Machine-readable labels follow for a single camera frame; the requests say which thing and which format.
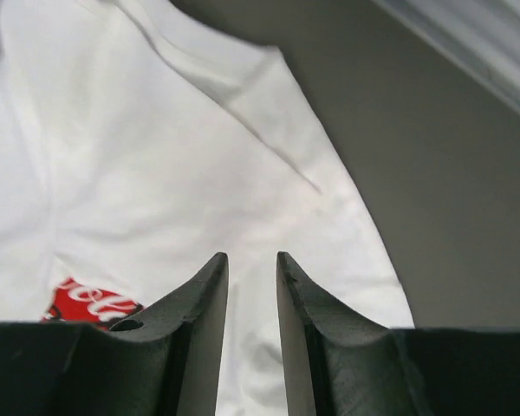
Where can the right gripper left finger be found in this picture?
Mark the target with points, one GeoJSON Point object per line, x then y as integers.
{"type": "Point", "coordinates": [164, 360]}

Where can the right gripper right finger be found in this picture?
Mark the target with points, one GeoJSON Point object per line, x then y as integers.
{"type": "Point", "coordinates": [338, 362]}

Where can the white t-shirt red print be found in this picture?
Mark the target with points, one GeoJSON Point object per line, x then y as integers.
{"type": "Point", "coordinates": [136, 142]}

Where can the right corner frame post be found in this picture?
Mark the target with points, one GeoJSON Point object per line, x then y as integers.
{"type": "Point", "coordinates": [481, 37]}

